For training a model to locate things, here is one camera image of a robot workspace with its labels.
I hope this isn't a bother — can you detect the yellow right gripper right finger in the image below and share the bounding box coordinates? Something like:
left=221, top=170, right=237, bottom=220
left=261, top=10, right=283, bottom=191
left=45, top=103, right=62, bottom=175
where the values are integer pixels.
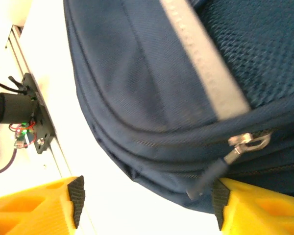
left=212, top=178, right=294, bottom=235

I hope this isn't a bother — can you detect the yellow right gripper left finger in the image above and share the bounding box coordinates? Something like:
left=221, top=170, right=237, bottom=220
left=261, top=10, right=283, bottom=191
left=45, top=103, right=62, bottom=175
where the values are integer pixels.
left=0, top=175, right=86, bottom=235

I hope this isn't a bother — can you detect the navy blue student backpack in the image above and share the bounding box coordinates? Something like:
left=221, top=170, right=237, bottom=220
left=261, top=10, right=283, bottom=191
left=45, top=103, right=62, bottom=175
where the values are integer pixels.
left=63, top=0, right=294, bottom=214

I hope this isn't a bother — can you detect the small control circuit board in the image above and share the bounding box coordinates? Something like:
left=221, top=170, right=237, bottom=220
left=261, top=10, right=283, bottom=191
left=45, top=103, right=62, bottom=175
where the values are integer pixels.
left=13, top=122, right=37, bottom=150

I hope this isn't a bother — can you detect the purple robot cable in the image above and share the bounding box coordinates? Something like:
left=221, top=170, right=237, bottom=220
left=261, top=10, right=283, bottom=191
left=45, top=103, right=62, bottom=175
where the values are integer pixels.
left=0, top=146, right=18, bottom=176

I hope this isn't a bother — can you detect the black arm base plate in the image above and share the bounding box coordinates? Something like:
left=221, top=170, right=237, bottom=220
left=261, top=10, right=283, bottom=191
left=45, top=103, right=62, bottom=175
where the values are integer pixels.
left=22, top=72, right=56, bottom=155

